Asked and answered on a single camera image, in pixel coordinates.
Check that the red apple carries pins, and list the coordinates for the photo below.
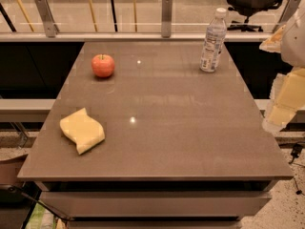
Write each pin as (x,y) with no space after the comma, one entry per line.
(102,65)

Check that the black office chair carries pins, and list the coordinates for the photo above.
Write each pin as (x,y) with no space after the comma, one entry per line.
(248,8)

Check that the green white package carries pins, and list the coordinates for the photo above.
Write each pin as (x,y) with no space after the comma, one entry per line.
(41,218)

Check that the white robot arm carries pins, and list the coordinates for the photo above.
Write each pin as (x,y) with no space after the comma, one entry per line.
(293,54)

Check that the glass railing with metal posts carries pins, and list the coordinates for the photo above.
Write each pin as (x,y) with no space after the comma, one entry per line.
(166,15)

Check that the yellow wavy sponge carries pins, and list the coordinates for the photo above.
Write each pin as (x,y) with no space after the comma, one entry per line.
(83,130)

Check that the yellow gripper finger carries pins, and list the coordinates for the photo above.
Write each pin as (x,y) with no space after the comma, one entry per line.
(287,96)
(273,43)

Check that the black power adapter with cable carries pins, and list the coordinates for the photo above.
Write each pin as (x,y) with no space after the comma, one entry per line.
(295,153)

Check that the clear blue-label plastic bottle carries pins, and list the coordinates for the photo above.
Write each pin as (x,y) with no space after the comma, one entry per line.
(213,42)

